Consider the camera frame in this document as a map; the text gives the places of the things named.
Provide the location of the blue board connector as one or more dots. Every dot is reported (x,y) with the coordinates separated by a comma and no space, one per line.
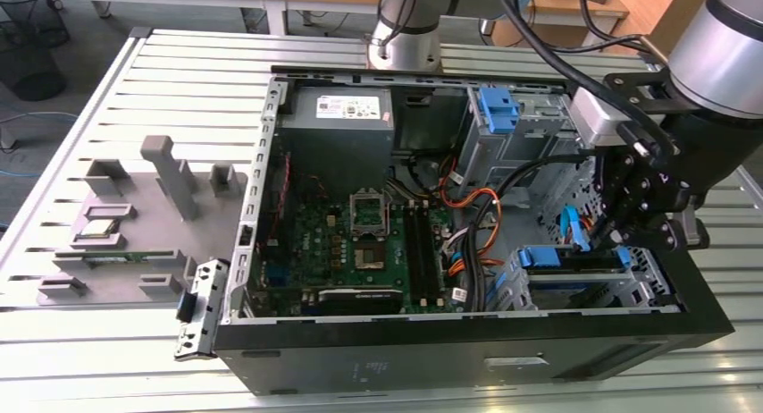
(276,274)

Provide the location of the CPU socket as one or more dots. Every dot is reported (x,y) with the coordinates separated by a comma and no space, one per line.
(370,258)

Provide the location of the black graphics card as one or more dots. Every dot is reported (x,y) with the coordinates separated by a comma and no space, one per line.
(358,299)

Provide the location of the metal disk bay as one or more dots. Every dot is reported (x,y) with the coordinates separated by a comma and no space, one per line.
(573,277)

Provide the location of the metal drive cage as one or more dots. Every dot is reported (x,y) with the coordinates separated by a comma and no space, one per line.
(483,162)

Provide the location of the wooden cabinet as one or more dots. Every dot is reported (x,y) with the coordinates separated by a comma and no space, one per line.
(662,6)

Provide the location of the black RAM slot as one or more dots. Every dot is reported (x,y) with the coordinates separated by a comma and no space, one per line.
(410,252)
(426,252)
(434,252)
(416,252)

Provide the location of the green motherboard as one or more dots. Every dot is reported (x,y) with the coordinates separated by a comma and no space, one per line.
(319,261)

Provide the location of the metal card retention latch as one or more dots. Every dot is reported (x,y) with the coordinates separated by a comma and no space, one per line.
(203,305)

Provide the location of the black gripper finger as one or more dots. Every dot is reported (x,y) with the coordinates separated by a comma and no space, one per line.
(662,232)
(626,185)

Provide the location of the hard disk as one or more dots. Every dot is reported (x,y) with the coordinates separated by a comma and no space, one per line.
(539,258)

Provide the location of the black open PC case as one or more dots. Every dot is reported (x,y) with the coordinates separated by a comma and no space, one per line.
(418,355)

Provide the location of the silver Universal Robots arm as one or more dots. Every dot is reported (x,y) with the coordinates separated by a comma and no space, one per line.
(715,42)

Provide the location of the green RAM stick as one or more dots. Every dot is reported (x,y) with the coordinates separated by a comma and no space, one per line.
(148,254)

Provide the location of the silver CPU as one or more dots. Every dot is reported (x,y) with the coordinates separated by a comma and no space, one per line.
(98,229)

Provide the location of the grey power supply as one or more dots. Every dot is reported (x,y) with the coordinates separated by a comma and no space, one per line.
(334,154)

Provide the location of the grey parts rack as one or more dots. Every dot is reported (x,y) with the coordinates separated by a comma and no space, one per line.
(160,238)

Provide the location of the blue drive latch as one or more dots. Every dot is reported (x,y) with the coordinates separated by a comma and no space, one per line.
(498,113)

